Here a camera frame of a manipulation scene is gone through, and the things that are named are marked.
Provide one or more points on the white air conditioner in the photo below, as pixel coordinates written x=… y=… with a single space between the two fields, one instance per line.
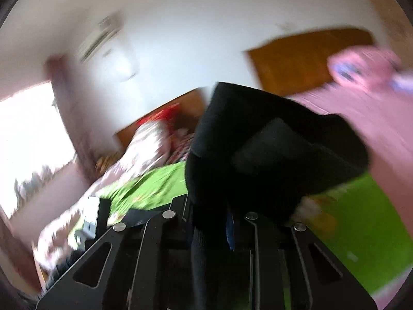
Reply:
x=103 y=32

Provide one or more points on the pink curtain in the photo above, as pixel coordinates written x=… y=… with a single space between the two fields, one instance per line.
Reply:
x=69 y=106

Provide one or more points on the green cartoon bed sheet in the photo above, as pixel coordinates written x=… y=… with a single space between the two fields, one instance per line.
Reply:
x=356 y=220

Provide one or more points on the pink blanket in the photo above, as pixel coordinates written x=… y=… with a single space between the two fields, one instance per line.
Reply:
x=384 y=121

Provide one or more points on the pink floral quilt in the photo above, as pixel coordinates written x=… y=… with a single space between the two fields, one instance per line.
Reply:
x=149 y=148

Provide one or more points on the near wooden headboard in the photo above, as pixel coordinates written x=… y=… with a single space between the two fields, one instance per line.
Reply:
x=298 y=63

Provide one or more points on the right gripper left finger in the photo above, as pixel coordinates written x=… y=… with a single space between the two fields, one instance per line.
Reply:
x=142 y=265

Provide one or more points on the black pants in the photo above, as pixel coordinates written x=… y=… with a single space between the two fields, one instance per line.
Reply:
x=255 y=152

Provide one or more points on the window with bars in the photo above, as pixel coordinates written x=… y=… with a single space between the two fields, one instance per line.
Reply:
x=34 y=145

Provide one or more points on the far wooden headboard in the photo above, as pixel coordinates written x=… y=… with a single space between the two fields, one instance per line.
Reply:
x=186 y=111

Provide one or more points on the pink cartoon pillow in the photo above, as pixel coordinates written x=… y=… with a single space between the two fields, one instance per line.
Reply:
x=370 y=69

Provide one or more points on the red pillow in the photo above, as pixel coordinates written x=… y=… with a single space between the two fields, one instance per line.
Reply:
x=167 y=114

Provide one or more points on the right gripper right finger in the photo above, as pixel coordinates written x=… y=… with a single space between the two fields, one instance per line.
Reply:
x=289 y=268

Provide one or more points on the wooden headboard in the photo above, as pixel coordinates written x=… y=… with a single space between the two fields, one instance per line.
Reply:
x=298 y=63
x=186 y=111

